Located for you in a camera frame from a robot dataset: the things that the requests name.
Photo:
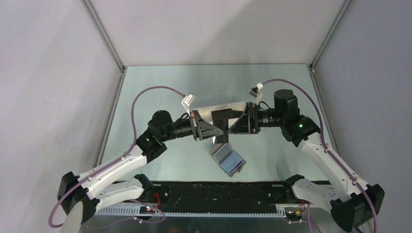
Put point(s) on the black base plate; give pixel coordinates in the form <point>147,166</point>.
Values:
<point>219,197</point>

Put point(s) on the left aluminium frame post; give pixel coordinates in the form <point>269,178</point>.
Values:
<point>101,30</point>

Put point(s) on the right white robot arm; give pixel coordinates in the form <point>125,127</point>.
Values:
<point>352,201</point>

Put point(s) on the right small circuit board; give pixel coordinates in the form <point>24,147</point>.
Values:
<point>295,214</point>

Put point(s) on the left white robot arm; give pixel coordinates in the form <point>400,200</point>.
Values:
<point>98,188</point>

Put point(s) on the silver metal card holder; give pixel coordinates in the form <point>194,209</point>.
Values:
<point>227,159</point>

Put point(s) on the small circuit board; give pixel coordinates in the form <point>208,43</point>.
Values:
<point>295,214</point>
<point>147,210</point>

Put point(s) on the white slotted cable duct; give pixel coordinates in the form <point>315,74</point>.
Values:
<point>138,210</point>

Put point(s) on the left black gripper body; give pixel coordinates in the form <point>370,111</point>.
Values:
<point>181,128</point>

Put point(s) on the left small circuit board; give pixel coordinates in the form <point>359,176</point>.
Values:
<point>147,210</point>

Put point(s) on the black credit card stack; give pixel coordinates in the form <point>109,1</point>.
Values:
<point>226,114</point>

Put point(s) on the white plastic tray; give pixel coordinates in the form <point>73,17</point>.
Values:
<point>205,112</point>

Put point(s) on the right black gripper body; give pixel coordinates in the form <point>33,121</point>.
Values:
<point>270,118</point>

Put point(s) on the aluminium frame post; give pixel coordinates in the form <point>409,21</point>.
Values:
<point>101,30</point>
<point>330,33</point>

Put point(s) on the right aluminium frame post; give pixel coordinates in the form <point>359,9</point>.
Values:
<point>330,33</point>

